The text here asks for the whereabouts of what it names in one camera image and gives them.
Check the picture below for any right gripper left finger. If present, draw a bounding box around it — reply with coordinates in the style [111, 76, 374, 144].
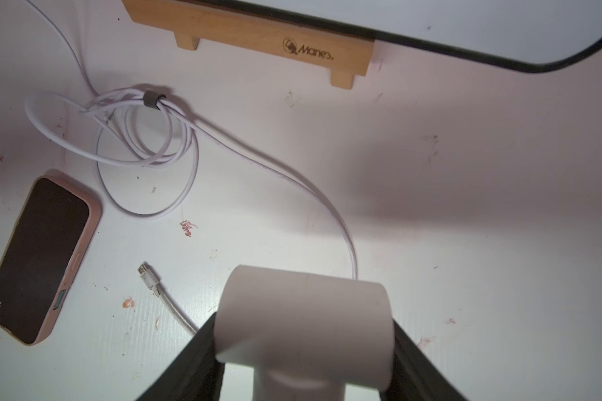
[137, 313, 225, 401]

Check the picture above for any black phone pink case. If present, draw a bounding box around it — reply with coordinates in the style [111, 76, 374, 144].
[0, 170, 103, 346]

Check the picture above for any white plug adapter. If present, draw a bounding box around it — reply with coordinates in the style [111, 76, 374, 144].
[214, 266, 395, 400]

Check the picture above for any white charging cable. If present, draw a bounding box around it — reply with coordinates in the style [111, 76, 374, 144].
[23, 0, 358, 336]

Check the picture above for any wooden board stand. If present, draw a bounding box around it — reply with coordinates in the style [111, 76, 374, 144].
[123, 0, 375, 90]

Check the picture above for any white board black frame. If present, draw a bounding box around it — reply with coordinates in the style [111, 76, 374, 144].
[208, 0, 602, 74]

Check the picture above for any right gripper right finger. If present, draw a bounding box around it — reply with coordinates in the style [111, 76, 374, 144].
[380, 321, 466, 401]

